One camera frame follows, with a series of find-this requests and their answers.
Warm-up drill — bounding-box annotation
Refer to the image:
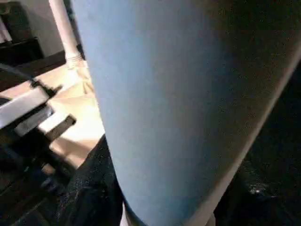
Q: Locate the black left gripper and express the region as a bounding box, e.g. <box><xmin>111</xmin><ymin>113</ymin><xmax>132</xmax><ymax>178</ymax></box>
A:
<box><xmin>0</xmin><ymin>134</ymin><xmax>72</xmax><ymax>196</ymax></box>

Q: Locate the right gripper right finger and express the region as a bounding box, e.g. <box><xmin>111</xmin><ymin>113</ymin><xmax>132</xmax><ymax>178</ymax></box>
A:
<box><xmin>214</xmin><ymin>162</ymin><xmax>301</xmax><ymax>226</ymax></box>

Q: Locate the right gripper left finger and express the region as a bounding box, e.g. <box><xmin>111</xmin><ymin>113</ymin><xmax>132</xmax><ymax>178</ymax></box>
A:
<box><xmin>53</xmin><ymin>136</ymin><xmax>126</xmax><ymax>226</ymax></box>

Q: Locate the white plastic table top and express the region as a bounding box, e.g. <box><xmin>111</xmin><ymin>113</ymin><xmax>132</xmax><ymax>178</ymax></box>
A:
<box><xmin>0</xmin><ymin>60</ymin><xmax>108</xmax><ymax>171</ymax></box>

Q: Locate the white plastic table leg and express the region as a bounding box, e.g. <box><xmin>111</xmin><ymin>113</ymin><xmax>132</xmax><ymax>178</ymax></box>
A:
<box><xmin>71</xmin><ymin>0</ymin><xmax>301</xmax><ymax>226</ymax></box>
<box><xmin>48</xmin><ymin>0</ymin><xmax>86</xmax><ymax>69</ymax></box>

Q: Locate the black work mat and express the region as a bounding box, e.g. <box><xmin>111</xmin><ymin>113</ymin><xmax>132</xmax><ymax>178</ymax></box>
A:
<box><xmin>0</xmin><ymin>47</ymin><xmax>301</xmax><ymax>226</ymax></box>

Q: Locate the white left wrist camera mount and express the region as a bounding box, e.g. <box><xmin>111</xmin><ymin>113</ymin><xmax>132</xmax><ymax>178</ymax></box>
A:
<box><xmin>0</xmin><ymin>85</ymin><xmax>77</xmax><ymax>142</ymax></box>

